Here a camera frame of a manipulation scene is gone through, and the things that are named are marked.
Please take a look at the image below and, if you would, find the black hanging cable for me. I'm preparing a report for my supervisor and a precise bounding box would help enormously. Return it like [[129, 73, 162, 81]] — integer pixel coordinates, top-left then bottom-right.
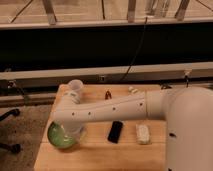
[[118, 16, 149, 83]]

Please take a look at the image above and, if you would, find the clear plastic cup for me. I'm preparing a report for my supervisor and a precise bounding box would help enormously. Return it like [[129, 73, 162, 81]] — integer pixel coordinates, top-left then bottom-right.
[[68, 79, 84, 95]]

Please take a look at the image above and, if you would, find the black office chair base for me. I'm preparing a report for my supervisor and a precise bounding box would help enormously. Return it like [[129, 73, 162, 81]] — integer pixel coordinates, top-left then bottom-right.
[[0, 108, 22, 155]]

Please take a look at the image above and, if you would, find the green ceramic bowl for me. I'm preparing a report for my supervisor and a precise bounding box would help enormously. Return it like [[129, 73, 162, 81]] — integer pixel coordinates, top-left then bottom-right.
[[47, 122, 85, 149]]

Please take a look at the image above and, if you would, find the white rectangular sponge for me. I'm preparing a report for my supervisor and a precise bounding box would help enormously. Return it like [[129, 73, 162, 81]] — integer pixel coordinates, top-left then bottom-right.
[[136, 124, 150, 144]]

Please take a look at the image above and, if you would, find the red chili pepper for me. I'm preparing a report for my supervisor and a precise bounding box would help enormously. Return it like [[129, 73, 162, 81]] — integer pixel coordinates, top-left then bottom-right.
[[105, 90, 112, 100]]

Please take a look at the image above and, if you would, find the white plastic bottle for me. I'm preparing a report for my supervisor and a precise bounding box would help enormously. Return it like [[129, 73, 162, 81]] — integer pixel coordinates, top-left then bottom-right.
[[129, 87, 139, 94]]

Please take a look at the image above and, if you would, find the black smartphone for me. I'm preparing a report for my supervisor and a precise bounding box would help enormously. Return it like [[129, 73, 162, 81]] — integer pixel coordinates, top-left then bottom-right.
[[107, 121, 123, 143]]

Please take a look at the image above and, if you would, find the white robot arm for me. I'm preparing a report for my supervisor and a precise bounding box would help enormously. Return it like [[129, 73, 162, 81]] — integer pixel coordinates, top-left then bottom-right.
[[53, 87, 213, 171]]

